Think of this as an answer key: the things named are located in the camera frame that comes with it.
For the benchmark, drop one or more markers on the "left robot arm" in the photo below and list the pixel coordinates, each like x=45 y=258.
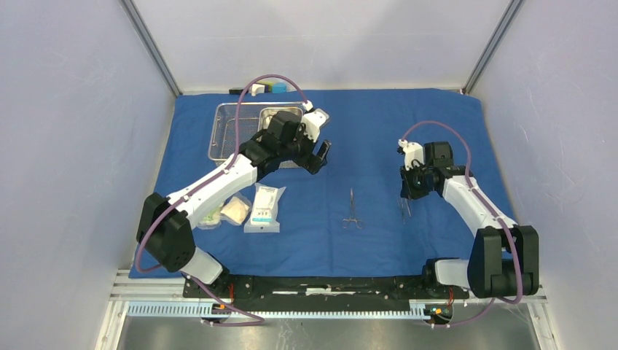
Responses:
x=166 y=223

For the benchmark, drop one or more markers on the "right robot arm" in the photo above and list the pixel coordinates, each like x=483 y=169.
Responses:
x=504 y=260

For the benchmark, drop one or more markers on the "metal mesh tray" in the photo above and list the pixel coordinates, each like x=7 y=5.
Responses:
x=223 y=135

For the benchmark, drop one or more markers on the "green sterile packet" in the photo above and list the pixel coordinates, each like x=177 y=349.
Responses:
x=212 y=220

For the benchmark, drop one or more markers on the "beige gauze packet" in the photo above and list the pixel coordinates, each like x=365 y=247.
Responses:
x=236 y=210

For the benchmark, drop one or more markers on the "slotted cable duct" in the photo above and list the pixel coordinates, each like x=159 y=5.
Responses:
x=212 y=310

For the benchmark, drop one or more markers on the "cyan blue block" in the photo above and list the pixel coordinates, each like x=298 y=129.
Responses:
x=279 y=87

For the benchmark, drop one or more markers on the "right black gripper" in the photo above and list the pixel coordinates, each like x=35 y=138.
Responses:
x=407 y=190

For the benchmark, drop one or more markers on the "steel hemostat forceps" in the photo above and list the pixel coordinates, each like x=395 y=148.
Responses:
x=352 y=219

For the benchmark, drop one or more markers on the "white and yellow block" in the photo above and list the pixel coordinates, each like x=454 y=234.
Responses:
x=259 y=88

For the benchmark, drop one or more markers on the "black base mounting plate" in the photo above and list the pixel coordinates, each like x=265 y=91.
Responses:
x=330 y=294

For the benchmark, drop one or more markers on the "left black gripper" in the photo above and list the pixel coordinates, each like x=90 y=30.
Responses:
x=310 y=162

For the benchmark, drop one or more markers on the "steel toothed tissue forceps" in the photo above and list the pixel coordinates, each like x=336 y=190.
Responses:
x=407 y=206

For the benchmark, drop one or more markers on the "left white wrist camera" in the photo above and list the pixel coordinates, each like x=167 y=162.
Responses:
x=314 y=121

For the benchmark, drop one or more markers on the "small black block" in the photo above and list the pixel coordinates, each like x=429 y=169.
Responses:
x=235 y=91

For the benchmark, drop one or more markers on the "blue surgical wrap cloth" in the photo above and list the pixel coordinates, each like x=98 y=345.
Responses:
x=364 y=129

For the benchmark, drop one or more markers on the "white sterile packet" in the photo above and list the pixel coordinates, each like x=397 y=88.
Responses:
x=264 y=210

